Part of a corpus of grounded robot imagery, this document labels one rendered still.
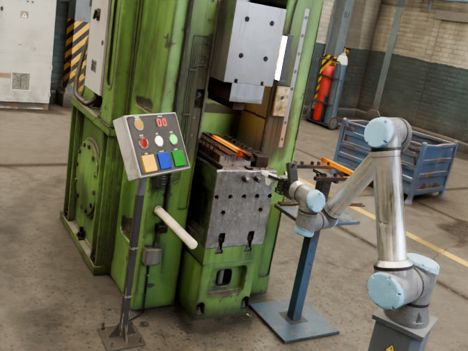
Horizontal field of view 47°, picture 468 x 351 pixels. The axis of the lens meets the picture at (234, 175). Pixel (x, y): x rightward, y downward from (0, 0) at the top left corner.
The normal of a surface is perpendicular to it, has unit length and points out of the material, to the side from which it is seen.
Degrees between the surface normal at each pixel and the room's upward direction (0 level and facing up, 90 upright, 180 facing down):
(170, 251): 90
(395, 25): 90
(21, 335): 0
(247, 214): 90
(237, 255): 90
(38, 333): 0
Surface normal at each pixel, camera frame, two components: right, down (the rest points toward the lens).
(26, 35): 0.57, 0.33
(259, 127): -0.86, 0.00
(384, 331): -0.57, 0.14
